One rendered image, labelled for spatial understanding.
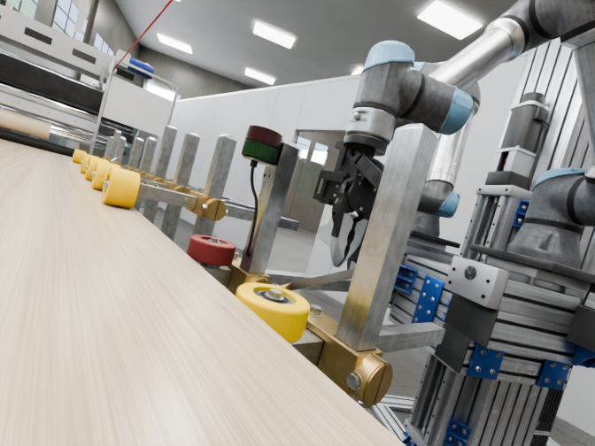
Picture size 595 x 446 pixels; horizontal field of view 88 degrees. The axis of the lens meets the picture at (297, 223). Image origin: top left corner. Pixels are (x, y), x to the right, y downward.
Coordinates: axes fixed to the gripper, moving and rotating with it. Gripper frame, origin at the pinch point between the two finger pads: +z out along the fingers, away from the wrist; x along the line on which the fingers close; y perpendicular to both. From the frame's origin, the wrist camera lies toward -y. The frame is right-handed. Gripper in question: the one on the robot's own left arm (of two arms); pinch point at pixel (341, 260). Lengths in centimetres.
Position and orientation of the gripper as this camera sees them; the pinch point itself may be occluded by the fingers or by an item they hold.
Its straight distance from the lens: 51.1
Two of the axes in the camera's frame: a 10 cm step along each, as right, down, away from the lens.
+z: -2.7, 9.6, 0.5
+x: -7.5, -1.8, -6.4
